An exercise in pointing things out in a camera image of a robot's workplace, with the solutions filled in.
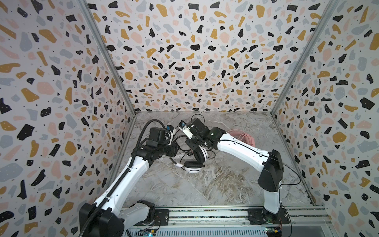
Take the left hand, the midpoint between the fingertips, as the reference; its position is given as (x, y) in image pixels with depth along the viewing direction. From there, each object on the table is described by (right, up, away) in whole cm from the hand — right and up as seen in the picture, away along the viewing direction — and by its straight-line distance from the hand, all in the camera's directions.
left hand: (176, 144), depth 78 cm
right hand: (+5, +4, +2) cm, 7 cm away
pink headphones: (+41, +2, +21) cm, 46 cm away
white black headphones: (+13, -6, -2) cm, 14 cm away
